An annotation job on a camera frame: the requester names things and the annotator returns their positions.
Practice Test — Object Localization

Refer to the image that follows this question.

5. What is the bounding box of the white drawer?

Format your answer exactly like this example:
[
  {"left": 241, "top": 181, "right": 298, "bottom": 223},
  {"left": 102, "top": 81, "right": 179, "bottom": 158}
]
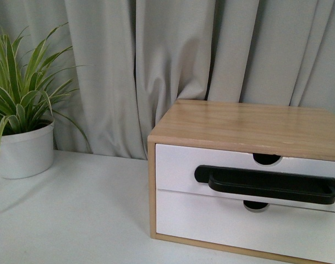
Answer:
[
  {"left": 151, "top": 190, "right": 335, "bottom": 263},
  {"left": 156, "top": 144, "right": 335, "bottom": 212}
]

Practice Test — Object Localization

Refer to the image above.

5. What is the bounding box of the grey fabric curtain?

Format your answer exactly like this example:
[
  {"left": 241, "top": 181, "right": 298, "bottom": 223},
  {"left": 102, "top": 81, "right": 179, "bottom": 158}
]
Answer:
[{"left": 0, "top": 1, "right": 335, "bottom": 159}]

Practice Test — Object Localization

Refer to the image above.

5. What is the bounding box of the white plant pot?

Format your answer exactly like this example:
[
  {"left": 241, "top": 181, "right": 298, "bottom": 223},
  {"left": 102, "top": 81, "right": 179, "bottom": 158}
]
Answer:
[{"left": 0, "top": 116, "right": 54, "bottom": 179}]

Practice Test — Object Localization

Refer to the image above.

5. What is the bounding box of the green spider plant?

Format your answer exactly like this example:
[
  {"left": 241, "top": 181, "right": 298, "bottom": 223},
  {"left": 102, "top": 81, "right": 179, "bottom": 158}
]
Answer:
[{"left": 0, "top": 16, "right": 92, "bottom": 195}]

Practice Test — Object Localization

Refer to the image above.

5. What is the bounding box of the wooden drawer cabinet frame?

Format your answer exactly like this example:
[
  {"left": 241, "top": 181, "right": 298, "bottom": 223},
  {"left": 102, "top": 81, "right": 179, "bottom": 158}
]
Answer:
[{"left": 147, "top": 99, "right": 335, "bottom": 264}]

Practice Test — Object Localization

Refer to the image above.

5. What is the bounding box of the black drawer handle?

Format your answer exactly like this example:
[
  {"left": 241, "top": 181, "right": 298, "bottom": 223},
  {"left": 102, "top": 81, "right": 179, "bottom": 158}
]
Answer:
[{"left": 194, "top": 165, "right": 335, "bottom": 205}]

